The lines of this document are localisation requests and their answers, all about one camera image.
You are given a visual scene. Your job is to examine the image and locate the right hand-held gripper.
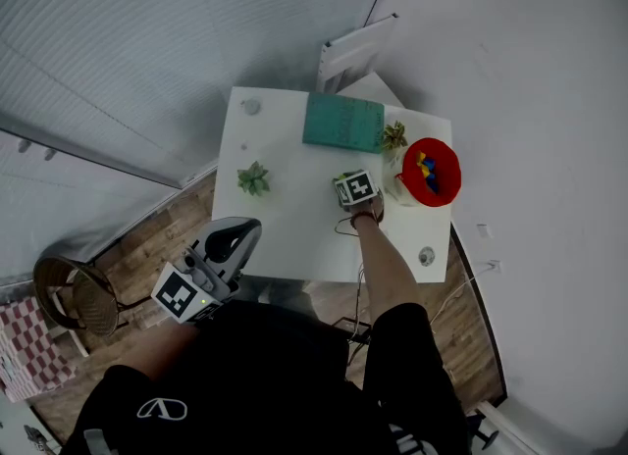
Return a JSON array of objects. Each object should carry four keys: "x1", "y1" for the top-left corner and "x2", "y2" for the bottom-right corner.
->
[{"x1": 334, "y1": 170, "x2": 384, "y2": 214}]

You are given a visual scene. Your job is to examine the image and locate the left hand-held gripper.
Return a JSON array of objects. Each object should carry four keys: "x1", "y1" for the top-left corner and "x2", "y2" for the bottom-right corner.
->
[{"x1": 150, "y1": 217, "x2": 264, "y2": 325}]

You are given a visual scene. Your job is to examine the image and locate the yellow and blue toy pieces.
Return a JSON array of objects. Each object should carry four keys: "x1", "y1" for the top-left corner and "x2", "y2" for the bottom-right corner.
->
[{"x1": 415, "y1": 150, "x2": 441, "y2": 195}]

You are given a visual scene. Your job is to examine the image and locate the person's left forearm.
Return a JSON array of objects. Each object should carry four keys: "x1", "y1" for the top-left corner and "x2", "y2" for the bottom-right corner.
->
[{"x1": 130, "y1": 323, "x2": 202, "y2": 385}]

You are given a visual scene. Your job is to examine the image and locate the person's right forearm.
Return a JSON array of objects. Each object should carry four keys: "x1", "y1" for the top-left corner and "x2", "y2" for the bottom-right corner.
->
[{"x1": 352, "y1": 212, "x2": 421, "y2": 322}]

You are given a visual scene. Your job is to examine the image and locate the variegated potted plant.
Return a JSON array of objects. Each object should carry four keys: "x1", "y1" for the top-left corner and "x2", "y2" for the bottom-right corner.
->
[{"x1": 380, "y1": 120, "x2": 409, "y2": 151}]

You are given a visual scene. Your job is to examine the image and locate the green potted plant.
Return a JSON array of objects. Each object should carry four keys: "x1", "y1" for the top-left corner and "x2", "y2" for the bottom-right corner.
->
[{"x1": 236, "y1": 160, "x2": 271, "y2": 197}]

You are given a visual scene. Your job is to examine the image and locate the teal book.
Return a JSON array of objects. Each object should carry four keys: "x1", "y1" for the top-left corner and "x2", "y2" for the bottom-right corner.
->
[{"x1": 301, "y1": 91, "x2": 387, "y2": 155}]

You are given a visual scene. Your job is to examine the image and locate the red bowl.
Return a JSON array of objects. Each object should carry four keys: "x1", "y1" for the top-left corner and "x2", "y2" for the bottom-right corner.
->
[{"x1": 387, "y1": 136, "x2": 462, "y2": 209}]

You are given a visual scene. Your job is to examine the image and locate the white chair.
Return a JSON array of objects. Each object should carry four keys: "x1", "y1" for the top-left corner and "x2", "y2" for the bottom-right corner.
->
[{"x1": 317, "y1": 12, "x2": 408, "y2": 109}]

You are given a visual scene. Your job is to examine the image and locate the round wicker stool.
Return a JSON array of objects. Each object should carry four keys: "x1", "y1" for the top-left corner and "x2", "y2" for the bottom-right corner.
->
[{"x1": 32, "y1": 255, "x2": 148, "y2": 339}]

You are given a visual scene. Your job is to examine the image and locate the person's black shirt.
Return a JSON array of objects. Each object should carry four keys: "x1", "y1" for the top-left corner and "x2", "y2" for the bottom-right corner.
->
[{"x1": 61, "y1": 298, "x2": 472, "y2": 455}]

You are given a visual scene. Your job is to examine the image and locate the red white checkered cloth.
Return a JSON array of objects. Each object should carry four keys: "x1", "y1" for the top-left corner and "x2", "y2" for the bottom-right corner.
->
[{"x1": 0, "y1": 295, "x2": 78, "y2": 403}]

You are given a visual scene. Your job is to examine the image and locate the black cable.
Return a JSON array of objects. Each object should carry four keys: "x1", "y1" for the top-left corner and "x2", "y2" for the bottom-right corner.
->
[{"x1": 335, "y1": 217, "x2": 374, "y2": 351}]

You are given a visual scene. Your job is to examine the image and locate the white cable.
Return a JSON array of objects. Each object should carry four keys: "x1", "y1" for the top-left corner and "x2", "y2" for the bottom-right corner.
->
[{"x1": 431, "y1": 266, "x2": 492, "y2": 322}]

